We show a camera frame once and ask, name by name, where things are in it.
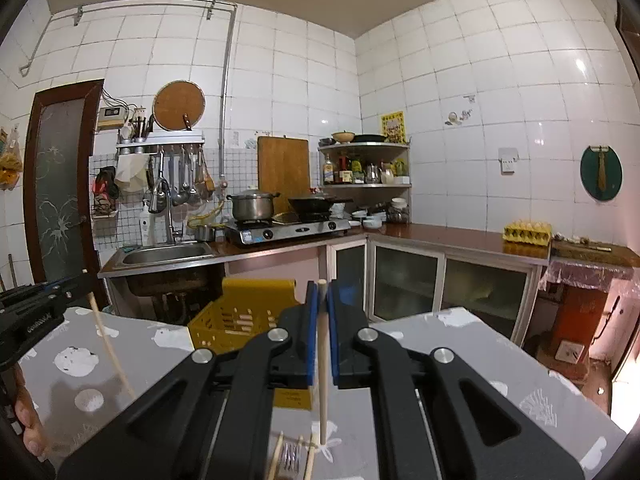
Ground kitchen counter cabinet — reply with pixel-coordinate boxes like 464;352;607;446
220;222;551;346

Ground yellow perforated utensil basket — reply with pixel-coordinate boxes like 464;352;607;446
187;277;301;361

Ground stainless steel sink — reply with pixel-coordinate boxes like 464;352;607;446
97;240;216;278

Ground row of condiment bottles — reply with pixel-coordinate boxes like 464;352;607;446
322;155;411;185

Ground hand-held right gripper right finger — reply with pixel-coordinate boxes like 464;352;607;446
327;280;586;480

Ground chrome faucet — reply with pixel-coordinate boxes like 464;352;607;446
150;180;183;246

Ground metal corner shelf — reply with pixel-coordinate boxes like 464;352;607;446
318;141;413;190

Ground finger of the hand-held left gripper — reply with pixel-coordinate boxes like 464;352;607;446
0;274;95;312
0;292;93;368

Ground round wooden board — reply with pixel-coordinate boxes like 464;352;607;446
152;80;206;131

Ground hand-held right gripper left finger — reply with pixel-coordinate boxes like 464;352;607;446
57;280;319;480

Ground white cloth bag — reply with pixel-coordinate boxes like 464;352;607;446
114;155;150;193

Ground metal knife holder cups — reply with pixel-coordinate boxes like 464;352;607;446
118;112;153;143

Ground brown wooden window frame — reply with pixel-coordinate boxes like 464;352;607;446
616;2;640;86

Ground yellow plastic bags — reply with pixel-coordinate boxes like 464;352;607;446
0;125;23;191

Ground rectangular wooden cutting board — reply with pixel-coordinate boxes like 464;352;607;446
257;136;311;201

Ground wooden handled peeler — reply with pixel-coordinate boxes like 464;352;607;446
590;145;612;192

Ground thick wooden chopping block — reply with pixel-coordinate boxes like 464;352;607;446
550;240;640;266

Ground beige wall control box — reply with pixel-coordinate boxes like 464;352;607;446
96;106;126;131

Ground row of hanging kitchen utensils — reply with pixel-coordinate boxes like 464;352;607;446
145;144;217;213

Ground grey printed tablecloth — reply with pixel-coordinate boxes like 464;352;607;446
10;305;626;480

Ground green round board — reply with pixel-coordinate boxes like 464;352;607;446
580;144;623;203

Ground metal wall rack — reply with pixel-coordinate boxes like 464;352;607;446
116;129;207;156

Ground steel gas stove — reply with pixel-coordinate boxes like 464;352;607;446
223;217;352;247

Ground yellow gas hose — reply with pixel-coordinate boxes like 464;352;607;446
187;200;226;228

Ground wire basket with scrubbers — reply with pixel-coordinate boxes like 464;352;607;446
91;166;121;218

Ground metal wall pipe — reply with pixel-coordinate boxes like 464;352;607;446
19;0;240;183

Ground yellow egg carton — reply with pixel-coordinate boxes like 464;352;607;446
503;219;553;246

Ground metal fork green handle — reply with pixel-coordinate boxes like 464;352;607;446
280;442;304;476

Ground black wok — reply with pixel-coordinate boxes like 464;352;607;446
287;195;353;216

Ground steel pot with lid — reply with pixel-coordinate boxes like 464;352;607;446
226;191;281;222

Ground orange side cabinet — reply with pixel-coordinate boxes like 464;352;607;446
542;265;626;376

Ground wooden chopstick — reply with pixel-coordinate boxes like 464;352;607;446
265;430;285;480
87;292;137;401
305;432;319;480
318;280;329;446

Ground brown frosted glass door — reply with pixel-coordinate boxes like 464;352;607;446
23;79;108;306

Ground stack of white dishes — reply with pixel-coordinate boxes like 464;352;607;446
351;208;388;231

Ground wall stickers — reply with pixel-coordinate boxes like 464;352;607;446
445;107;476;127

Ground person's left hand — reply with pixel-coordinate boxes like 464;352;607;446
14;365;51;461

